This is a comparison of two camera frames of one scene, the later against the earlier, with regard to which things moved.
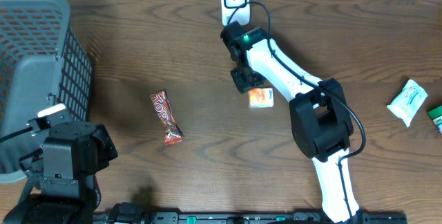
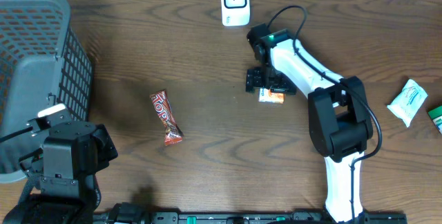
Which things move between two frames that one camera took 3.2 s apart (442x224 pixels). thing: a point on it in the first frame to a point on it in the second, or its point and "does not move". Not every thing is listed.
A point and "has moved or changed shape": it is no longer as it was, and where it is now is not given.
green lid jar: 436,114 does not move
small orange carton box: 261,97 has moved or changed shape
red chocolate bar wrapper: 173,133 does not move
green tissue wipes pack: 407,101 does not move
